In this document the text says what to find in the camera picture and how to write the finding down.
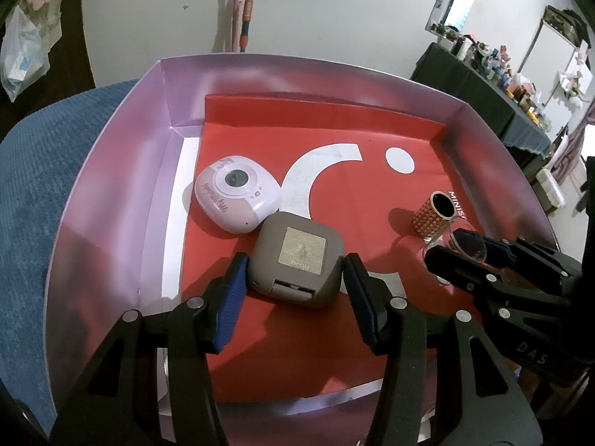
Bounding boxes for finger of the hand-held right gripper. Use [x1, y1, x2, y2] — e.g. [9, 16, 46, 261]
[425, 246, 572, 310]
[453, 227, 584, 289]

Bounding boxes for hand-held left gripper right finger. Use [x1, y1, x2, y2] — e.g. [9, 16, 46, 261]
[343, 252, 544, 446]

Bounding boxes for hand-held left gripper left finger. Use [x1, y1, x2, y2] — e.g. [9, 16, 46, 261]
[51, 252, 252, 446]

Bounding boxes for clear glass piece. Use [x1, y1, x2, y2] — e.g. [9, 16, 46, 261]
[424, 229, 489, 289]

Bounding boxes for taupe square device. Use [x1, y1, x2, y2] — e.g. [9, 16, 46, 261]
[248, 212, 345, 309]

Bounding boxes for pink cardboard box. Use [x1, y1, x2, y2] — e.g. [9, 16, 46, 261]
[44, 54, 561, 442]

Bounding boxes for gold studded cylinder holder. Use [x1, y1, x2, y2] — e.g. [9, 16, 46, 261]
[414, 190, 457, 242]

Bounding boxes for white wrapped package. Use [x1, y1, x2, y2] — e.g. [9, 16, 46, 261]
[537, 169, 566, 214]

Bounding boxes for red printed paper sheet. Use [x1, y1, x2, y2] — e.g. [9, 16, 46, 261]
[179, 94, 484, 403]

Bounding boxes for pink curtain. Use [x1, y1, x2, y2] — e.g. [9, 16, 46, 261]
[553, 102, 595, 187]

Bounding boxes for table with dark cloth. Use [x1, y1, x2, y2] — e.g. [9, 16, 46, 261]
[410, 42, 551, 159]

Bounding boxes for row of small bottles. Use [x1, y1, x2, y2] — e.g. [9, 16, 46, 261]
[432, 23, 554, 135]

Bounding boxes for white artificial flowers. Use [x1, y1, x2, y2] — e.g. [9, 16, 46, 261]
[558, 42, 592, 107]

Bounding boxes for blue blanket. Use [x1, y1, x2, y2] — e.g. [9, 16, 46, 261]
[0, 79, 140, 437]

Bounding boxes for dark bag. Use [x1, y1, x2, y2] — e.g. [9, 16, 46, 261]
[544, 4, 587, 34]

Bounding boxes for metal pole with orange grip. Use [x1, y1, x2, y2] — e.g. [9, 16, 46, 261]
[238, 0, 260, 53]

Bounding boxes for pink stick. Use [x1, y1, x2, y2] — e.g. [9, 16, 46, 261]
[229, 0, 241, 52]

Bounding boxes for clear plastic bag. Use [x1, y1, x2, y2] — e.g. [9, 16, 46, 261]
[0, 4, 51, 102]

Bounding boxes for pink white mini camera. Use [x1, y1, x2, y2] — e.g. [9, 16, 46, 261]
[194, 155, 282, 234]

